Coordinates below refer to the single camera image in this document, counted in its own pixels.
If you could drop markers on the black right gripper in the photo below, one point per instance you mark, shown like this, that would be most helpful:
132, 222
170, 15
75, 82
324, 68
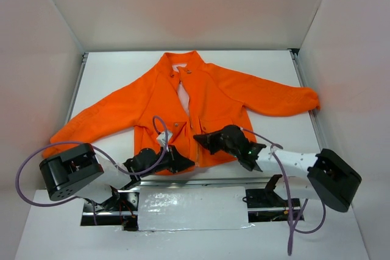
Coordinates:
214, 140

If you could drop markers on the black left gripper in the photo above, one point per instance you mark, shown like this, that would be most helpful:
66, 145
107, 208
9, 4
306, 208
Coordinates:
173, 156

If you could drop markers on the orange zip-up jacket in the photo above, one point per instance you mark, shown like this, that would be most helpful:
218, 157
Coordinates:
187, 96

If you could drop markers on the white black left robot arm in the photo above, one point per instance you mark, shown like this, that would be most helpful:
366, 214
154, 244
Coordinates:
81, 172

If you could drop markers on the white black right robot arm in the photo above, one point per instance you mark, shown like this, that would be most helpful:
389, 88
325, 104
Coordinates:
323, 176

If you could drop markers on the white centre cover panel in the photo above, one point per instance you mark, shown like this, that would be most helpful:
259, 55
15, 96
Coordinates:
179, 209

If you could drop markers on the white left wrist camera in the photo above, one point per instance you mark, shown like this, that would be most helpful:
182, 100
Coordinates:
163, 138

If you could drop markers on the silver aluminium front rail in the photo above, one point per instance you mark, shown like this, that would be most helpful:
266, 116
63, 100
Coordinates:
199, 183

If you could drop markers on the aluminium right side rail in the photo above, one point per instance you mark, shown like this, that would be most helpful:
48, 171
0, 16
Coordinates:
321, 140

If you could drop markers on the aluminium left side rail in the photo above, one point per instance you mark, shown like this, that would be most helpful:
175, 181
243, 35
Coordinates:
76, 88

